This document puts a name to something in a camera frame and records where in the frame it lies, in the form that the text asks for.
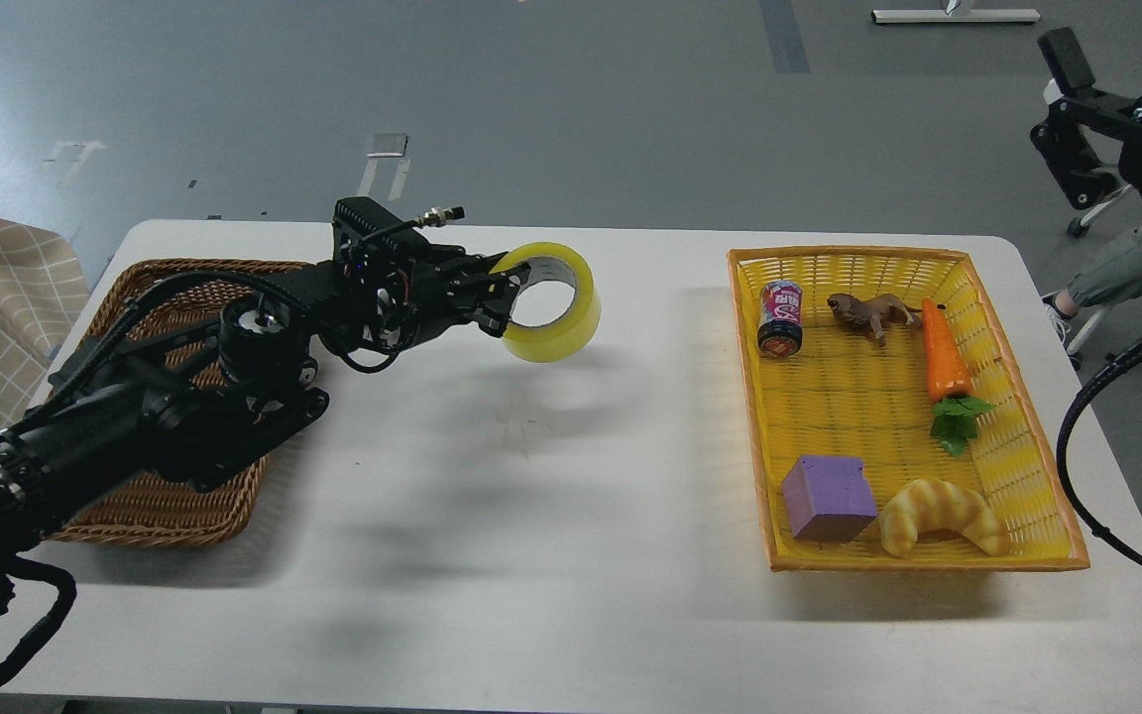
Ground small soda can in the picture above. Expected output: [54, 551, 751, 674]
[756, 280, 803, 358]

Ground brown toy animal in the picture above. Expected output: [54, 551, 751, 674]
[826, 292, 923, 348]

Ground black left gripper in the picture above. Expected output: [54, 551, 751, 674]
[373, 248, 531, 348]

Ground purple cube block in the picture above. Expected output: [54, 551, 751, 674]
[780, 454, 879, 543]

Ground seated person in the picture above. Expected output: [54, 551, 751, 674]
[1042, 223, 1142, 343]

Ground brown wicker basket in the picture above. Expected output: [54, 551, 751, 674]
[50, 258, 303, 548]

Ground yellow plastic basket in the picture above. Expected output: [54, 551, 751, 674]
[727, 244, 1089, 572]

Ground orange toy carrot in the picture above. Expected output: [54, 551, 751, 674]
[920, 298, 995, 457]

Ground toy croissant bread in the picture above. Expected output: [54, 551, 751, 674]
[878, 479, 1011, 557]

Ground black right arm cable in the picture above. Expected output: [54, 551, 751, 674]
[1057, 319, 1142, 605]

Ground yellow tape roll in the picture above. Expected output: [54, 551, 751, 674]
[502, 241, 600, 363]

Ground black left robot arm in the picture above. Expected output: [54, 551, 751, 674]
[0, 196, 536, 685]

